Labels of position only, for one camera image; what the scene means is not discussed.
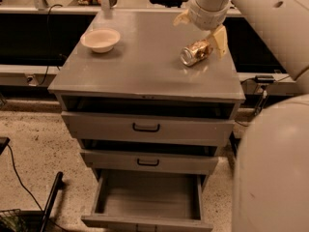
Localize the grey middle drawer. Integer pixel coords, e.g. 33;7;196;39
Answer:
80;150;218;175

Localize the black power adapter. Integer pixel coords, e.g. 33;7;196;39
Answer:
254;75;275;83

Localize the black hanging cable left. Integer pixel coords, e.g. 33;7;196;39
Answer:
38;3;64;86

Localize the orange soda can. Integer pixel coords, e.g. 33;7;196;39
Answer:
180;39;213;67

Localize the black floor cable left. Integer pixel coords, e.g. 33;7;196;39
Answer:
6;143;70;232

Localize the grey open bottom drawer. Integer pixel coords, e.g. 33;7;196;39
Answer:
82;170;212;232

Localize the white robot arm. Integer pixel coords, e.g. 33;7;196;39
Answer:
176;0;309;232

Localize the wire basket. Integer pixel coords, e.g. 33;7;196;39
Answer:
0;209;29;232

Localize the black stand leg left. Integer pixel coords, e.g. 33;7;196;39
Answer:
40;171;64;232

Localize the cream ceramic bowl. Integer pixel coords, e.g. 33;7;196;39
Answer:
80;28;121;53

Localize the grey top drawer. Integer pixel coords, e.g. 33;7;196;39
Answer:
62;111;234;146

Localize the grey drawer cabinet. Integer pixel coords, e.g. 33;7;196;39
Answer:
47;9;246;179

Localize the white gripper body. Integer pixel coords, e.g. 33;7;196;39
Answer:
188;0;229;31

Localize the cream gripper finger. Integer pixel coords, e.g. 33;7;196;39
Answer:
173;10;190;26
208;24;228;59

